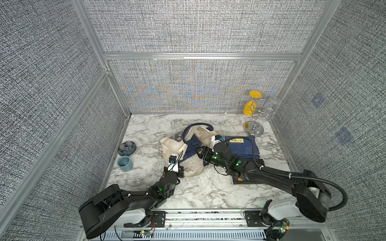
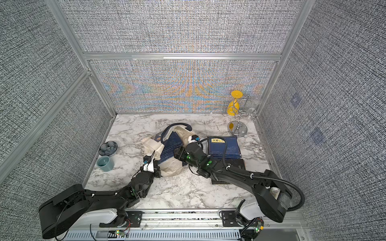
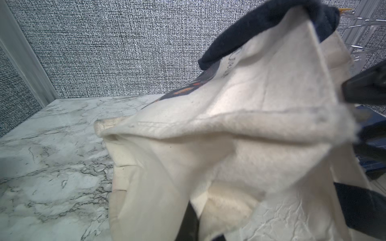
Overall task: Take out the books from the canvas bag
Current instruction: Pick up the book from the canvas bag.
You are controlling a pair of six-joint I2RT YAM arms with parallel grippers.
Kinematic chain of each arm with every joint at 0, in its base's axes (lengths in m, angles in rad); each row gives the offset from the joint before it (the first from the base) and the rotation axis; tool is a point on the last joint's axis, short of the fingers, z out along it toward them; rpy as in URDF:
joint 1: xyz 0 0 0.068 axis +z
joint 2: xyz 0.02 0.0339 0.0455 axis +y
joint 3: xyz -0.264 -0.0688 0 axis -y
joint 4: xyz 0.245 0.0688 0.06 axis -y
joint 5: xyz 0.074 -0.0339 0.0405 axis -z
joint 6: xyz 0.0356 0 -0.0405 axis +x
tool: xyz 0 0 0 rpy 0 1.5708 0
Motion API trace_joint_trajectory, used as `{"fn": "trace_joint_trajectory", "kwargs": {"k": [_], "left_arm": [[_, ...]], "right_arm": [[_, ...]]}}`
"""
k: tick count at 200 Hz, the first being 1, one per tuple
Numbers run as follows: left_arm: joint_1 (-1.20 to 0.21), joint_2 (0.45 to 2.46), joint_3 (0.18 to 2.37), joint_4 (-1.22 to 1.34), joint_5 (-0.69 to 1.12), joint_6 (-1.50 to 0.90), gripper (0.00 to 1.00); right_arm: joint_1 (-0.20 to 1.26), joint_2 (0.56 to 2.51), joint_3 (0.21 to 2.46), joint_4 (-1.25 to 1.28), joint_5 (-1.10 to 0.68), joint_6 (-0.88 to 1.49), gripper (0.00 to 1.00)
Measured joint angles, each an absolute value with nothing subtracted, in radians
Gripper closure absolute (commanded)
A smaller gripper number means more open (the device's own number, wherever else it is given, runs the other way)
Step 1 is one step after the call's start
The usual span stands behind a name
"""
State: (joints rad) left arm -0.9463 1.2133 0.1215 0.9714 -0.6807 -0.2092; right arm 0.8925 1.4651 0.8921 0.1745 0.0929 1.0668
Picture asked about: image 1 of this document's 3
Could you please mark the clear wine glass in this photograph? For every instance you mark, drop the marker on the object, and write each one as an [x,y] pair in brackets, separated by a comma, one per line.
[270,103]

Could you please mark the blue book yellow label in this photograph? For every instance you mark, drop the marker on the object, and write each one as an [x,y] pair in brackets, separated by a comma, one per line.
[243,148]

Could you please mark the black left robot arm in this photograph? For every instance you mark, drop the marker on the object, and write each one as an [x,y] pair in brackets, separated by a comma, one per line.
[101,211]

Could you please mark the cream canvas tote bag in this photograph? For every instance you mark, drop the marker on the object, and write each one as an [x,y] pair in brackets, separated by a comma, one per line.
[181,151]

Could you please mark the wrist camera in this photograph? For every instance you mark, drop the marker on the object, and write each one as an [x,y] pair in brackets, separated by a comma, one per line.
[173,164]
[216,139]

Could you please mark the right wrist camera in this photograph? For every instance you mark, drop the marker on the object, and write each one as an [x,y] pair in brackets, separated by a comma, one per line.
[216,139]

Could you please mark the dark flower shaped dish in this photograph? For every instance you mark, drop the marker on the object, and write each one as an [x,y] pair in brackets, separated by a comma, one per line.
[127,149]

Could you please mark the aluminium front rail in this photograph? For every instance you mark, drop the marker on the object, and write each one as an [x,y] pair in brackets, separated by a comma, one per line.
[218,225]

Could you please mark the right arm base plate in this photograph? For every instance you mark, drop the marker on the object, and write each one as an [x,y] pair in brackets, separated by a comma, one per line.
[257,218]

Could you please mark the teal ceramic cup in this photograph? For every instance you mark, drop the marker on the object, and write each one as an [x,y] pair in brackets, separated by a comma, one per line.
[125,163]

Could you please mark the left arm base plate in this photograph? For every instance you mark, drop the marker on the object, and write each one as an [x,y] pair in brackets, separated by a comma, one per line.
[155,219]

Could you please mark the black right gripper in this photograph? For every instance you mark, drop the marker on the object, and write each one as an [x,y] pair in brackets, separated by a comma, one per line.
[206,149]

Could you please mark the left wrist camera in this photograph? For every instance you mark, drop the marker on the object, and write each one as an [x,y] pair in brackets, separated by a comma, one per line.
[173,164]

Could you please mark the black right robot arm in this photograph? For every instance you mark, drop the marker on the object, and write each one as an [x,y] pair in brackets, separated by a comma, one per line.
[312,197]

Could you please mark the yellow wine glass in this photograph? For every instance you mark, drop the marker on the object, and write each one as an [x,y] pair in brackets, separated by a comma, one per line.
[251,106]

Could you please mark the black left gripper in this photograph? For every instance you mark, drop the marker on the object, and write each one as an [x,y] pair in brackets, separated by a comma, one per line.
[180,172]

